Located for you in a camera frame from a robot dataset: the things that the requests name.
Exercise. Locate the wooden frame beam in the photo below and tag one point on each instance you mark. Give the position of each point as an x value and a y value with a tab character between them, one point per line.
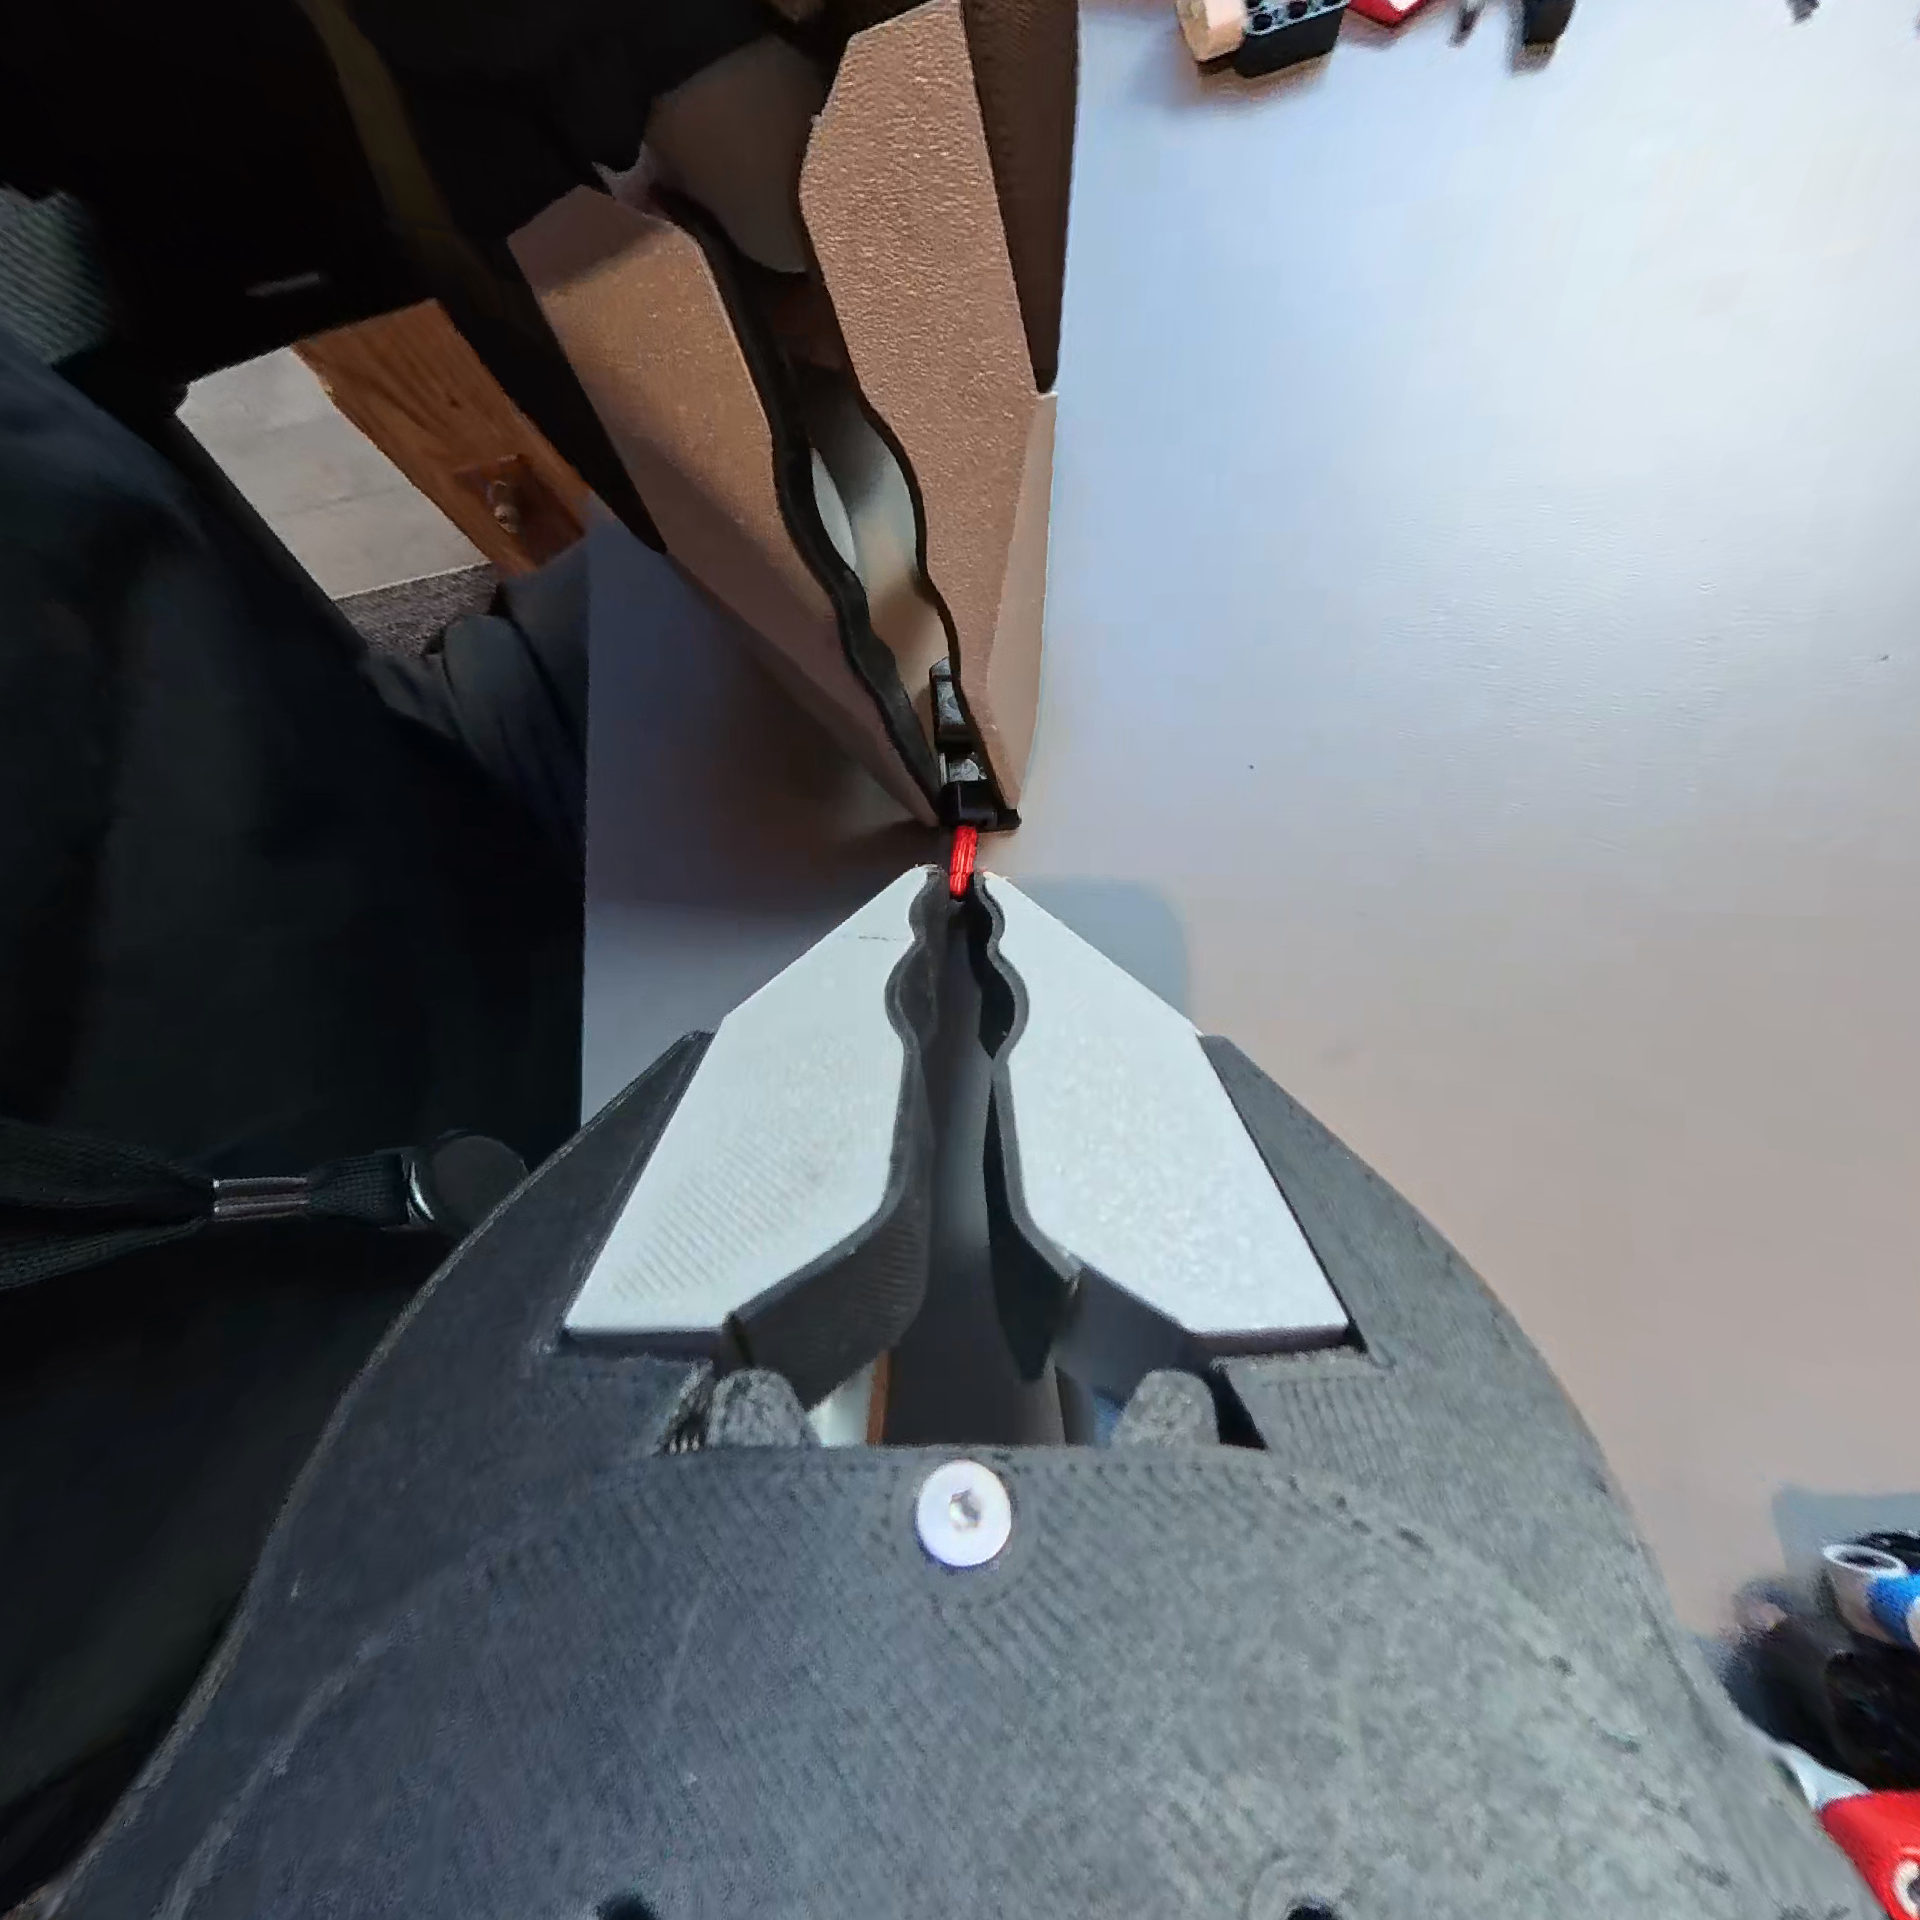
406	405

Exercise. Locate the black hinged brick piece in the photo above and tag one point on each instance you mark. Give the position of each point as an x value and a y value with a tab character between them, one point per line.
961	781

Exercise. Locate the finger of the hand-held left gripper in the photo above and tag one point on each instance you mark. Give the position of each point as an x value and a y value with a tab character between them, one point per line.
676	422
932	270

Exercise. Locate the small red pin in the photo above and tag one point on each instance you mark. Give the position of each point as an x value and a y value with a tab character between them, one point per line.
963	862

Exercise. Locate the grey desk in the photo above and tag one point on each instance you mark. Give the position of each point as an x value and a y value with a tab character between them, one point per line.
1424	750

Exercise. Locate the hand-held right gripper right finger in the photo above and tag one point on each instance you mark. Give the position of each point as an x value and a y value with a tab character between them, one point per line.
1156	1171

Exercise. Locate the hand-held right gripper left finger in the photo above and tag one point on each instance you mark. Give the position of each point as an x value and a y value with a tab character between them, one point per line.
750	1171

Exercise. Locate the pile of mixed toy bricks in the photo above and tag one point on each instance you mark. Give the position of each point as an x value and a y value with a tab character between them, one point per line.
1289	31

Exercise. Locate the toy brick car model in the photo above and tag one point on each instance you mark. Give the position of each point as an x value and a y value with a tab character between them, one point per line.
1862	1680

